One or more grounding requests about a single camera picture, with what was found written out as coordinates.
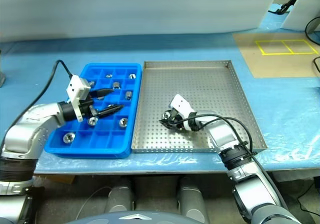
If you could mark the black metal stand leg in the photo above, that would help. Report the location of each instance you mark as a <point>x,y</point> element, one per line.
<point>282,9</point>

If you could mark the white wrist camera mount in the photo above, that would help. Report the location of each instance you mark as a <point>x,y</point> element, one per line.
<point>75,86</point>
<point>181,102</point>

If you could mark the blue plastic table cover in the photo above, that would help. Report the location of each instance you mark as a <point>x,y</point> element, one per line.
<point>25,59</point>

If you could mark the white foam board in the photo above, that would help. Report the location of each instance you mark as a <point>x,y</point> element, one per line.
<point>300,14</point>

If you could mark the grey rounded leg shell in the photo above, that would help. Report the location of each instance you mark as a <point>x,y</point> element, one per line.
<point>193,196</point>
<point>120,196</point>

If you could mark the grey-blue rounded robot chest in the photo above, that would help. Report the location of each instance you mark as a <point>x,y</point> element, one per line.
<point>137,218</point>

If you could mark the grey metal object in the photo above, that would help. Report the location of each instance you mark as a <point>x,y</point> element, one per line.
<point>2,79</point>

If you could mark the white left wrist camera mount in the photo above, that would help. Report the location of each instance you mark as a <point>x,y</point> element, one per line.
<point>75,86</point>

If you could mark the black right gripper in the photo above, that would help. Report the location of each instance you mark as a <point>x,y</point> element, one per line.
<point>178,123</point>

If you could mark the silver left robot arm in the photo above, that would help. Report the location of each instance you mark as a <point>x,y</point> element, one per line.
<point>30,124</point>

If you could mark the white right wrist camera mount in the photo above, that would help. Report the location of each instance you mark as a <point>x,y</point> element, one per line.
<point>181,102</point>

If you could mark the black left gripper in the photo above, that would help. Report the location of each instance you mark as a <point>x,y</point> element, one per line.
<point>87,107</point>

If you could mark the blue compartment tray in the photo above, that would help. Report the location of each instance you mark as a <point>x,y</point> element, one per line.
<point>100,139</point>

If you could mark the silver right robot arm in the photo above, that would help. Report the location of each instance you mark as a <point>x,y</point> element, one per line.
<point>222,134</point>

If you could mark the brown cardboard mat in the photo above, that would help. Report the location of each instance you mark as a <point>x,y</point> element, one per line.
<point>275,66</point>

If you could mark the perforated metal tray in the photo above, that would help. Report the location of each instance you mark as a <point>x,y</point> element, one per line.
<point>200,84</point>

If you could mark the large white foam backdrop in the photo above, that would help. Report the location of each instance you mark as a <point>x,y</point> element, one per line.
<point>125,9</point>

